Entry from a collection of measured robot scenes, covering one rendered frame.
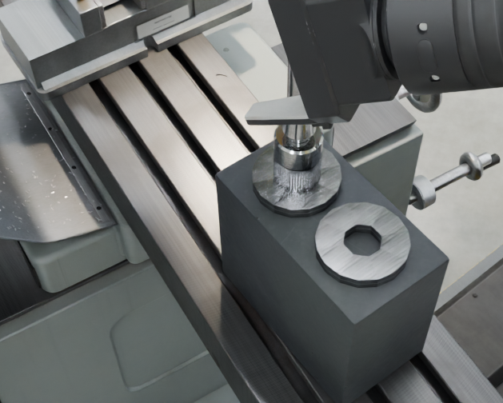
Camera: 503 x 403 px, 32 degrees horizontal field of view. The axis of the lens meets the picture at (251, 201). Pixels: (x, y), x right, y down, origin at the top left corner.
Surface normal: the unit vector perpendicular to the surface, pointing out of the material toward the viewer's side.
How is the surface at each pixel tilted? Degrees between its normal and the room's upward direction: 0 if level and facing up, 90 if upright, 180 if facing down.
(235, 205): 90
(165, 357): 90
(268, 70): 0
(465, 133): 0
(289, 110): 27
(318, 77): 78
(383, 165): 90
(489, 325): 0
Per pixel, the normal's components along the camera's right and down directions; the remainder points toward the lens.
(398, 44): -0.45, 0.39
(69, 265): 0.51, 0.68
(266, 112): -0.32, -0.81
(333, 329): -0.80, 0.48
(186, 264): -0.02, -0.60
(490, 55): -0.36, 0.65
